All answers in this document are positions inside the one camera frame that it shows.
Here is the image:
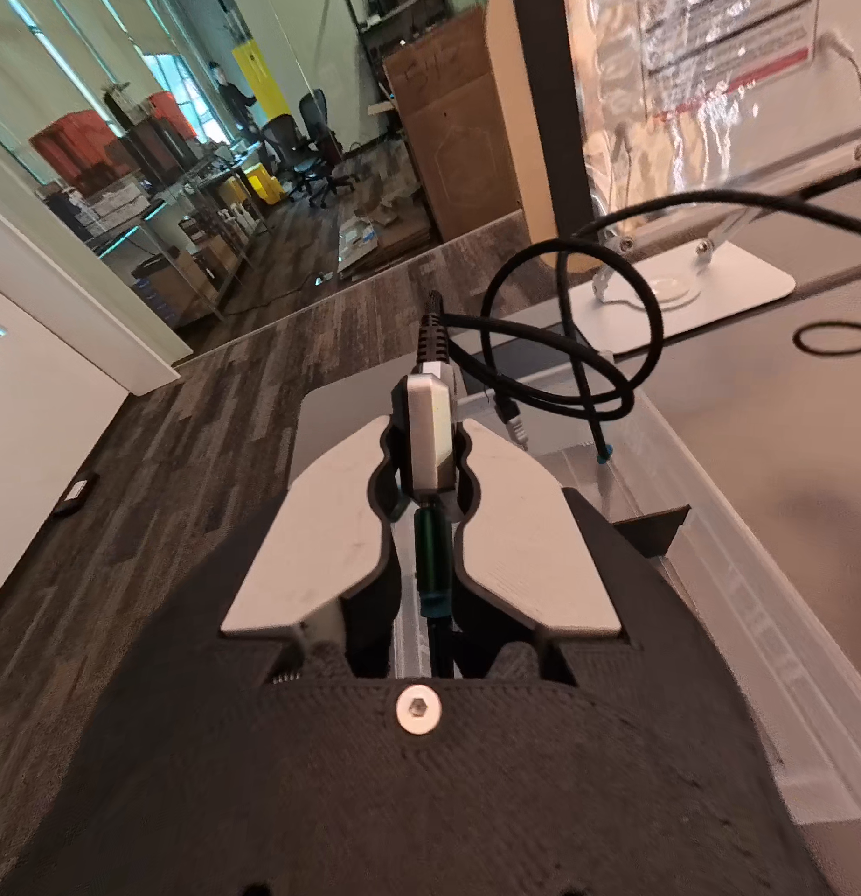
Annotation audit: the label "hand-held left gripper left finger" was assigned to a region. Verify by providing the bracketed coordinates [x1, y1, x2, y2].
[221, 414, 403, 638]

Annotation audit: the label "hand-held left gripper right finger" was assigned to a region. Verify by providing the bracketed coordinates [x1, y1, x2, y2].
[453, 419, 622, 638]

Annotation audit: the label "silver multiport adapter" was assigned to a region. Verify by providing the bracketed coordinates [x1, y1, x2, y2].
[390, 360, 466, 499]

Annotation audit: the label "black hdmi cable blue plug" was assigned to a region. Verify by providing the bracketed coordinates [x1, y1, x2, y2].
[558, 190, 861, 469]

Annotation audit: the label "clear plastic storage box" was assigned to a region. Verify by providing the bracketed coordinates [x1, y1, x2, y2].
[389, 329, 861, 830]

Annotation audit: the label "black flat panel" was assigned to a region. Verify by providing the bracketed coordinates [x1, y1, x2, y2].
[472, 335, 585, 375]

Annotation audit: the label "small black floor object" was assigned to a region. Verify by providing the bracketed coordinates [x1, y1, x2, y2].
[55, 474, 100, 519]

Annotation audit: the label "flattened cardboard boxes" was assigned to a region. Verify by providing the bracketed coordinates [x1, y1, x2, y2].
[336, 196, 435, 277]

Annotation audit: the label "yellow mop bucket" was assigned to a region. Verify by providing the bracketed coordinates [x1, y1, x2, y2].
[245, 164, 288, 205]

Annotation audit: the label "metal workbench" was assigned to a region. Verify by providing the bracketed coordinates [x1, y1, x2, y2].
[42, 136, 271, 323]

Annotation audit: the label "black office chair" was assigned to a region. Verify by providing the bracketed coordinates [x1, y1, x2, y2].
[261, 112, 319, 200]
[298, 87, 358, 210]

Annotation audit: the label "tall brown cardboard box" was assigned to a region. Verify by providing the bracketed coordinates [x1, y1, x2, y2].
[382, 7, 522, 242]

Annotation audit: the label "wooden framed black divider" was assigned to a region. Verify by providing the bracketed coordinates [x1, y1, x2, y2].
[485, 0, 596, 277]

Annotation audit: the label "red printer cover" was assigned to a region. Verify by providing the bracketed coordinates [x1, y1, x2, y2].
[28, 108, 127, 200]
[147, 90, 197, 141]

